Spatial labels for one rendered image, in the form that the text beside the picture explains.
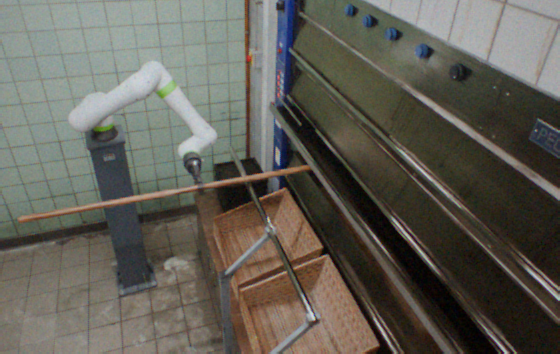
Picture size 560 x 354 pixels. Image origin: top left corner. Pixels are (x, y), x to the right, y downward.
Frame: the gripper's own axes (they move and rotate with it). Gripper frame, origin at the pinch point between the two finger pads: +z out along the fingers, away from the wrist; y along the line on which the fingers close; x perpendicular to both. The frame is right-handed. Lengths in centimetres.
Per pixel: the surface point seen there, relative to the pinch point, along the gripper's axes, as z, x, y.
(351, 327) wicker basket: 68, -54, 44
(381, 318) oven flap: 80, -59, 23
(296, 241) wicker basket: 2, -53, 49
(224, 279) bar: 38.6, -2.0, 25.2
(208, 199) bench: -66, -14, 61
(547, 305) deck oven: 131, -61, -46
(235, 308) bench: 28, -9, 61
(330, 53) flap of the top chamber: 4, -61, -63
